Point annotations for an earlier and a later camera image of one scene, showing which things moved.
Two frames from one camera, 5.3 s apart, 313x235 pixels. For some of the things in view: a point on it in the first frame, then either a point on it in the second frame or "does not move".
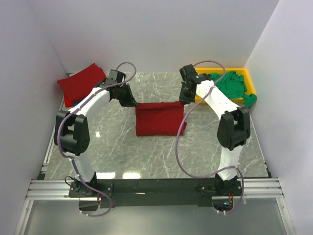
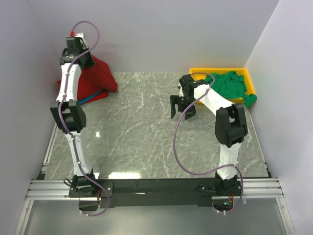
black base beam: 155,192 does not move
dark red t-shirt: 160,118 -> 96,78
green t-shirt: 234,87 does not move
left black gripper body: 127,97 -> 67,57
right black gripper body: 186,93 -> 182,104
